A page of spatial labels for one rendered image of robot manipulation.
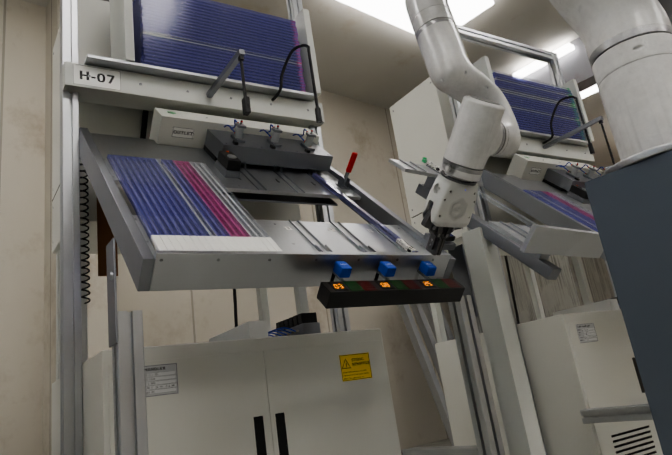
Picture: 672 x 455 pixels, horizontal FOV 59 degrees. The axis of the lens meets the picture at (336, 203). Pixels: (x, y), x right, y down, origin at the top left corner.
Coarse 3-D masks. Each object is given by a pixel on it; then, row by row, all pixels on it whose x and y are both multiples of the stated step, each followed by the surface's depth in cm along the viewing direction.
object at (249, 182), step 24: (96, 144) 148; (120, 144) 153; (144, 144) 158; (216, 168) 155; (240, 168) 160; (264, 168) 166; (288, 168) 172; (240, 192) 155; (264, 192) 149; (288, 192) 153; (312, 192) 157
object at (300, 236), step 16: (272, 224) 129; (288, 224) 132; (304, 224) 134; (320, 224) 137; (336, 224) 140; (352, 224) 142; (368, 224) 145; (288, 240) 123; (304, 240) 126; (320, 240) 128; (336, 240) 130; (352, 240) 133; (368, 240) 135; (384, 240) 138; (416, 240) 144
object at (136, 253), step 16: (80, 128) 152; (80, 144) 151; (96, 160) 134; (96, 176) 132; (96, 192) 131; (112, 192) 120; (112, 208) 118; (128, 208) 115; (112, 224) 117; (128, 224) 108; (128, 240) 106; (144, 240) 104; (128, 256) 106; (144, 256) 99; (144, 272) 99; (144, 288) 100
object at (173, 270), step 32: (160, 256) 99; (192, 256) 102; (224, 256) 105; (256, 256) 108; (288, 256) 112; (320, 256) 116; (352, 256) 120; (384, 256) 124; (416, 256) 129; (448, 256) 134; (160, 288) 102; (192, 288) 105; (224, 288) 108
